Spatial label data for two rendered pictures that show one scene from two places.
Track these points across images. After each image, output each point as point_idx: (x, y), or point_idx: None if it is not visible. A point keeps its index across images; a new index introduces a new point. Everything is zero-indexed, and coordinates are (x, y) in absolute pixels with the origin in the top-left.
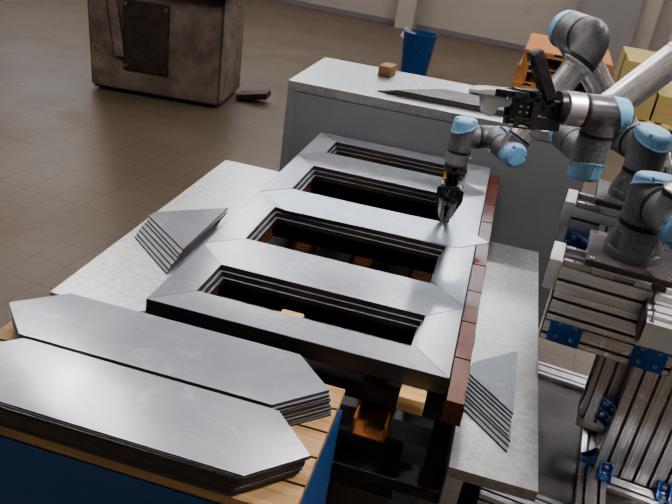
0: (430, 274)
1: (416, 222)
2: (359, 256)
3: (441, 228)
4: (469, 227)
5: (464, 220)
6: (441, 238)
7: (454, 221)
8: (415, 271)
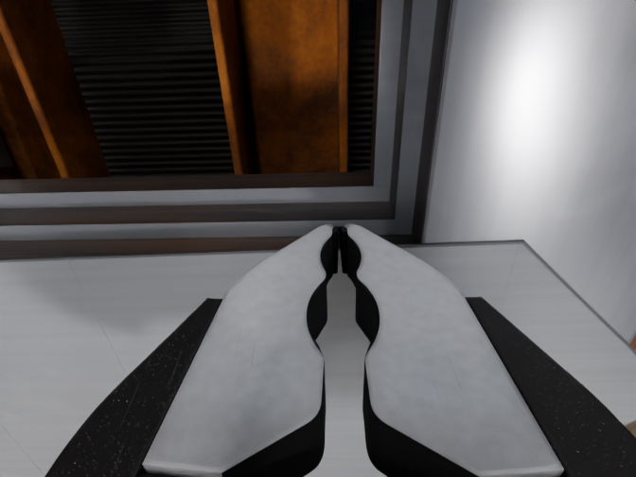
0: (331, 166)
1: (148, 353)
2: (26, 165)
3: (340, 359)
4: (597, 232)
5: (581, 74)
6: (358, 457)
7: (449, 174)
8: (269, 172)
